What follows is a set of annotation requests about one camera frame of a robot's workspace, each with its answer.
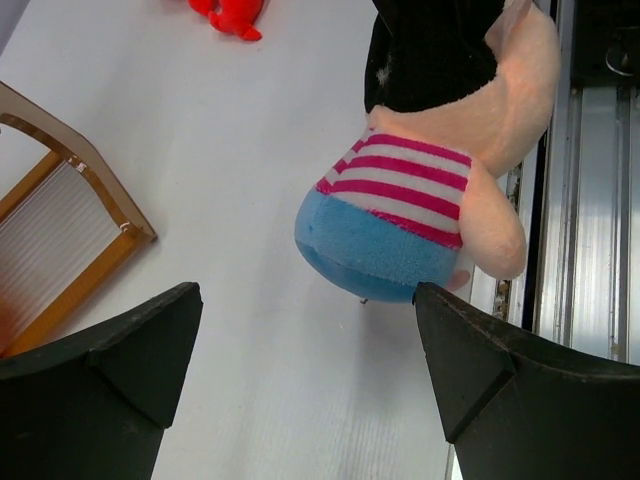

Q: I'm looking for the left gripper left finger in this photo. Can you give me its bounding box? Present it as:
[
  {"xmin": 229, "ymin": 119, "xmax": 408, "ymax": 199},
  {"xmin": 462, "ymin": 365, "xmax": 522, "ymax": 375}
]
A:
[{"xmin": 1, "ymin": 282, "xmax": 203, "ymax": 480}]

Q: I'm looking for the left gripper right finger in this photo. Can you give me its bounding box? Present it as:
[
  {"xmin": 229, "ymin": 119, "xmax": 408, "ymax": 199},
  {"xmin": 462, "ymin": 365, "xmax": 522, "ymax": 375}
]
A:
[{"xmin": 414, "ymin": 283, "xmax": 639, "ymax": 480}]

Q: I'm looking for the boy doll striped shirt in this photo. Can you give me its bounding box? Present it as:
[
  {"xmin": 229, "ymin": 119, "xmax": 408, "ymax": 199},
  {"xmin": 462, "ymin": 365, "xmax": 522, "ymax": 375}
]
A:
[{"xmin": 294, "ymin": 1, "xmax": 560, "ymax": 303}]

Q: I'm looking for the red shark plush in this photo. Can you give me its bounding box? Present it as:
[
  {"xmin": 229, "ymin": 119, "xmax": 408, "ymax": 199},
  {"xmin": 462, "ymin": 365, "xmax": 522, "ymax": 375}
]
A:
[{"xmin": 188, "ymin": 0, "xmax": 264, "ymax": 42}]

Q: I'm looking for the brown wooden toy shelf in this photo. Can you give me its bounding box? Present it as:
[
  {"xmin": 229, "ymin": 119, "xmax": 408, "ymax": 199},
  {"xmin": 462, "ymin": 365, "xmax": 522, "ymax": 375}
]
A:
[{"xmin": 1, "ymin": 84, "xmax": 157, "ymax": 357}]

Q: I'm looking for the aluminium mounting rail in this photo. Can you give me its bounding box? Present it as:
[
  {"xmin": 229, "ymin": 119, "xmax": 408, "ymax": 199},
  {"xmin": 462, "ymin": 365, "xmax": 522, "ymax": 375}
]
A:
[{"xmin": 471, "ymin": 1, "xmax": 639, "ymax": 364}]

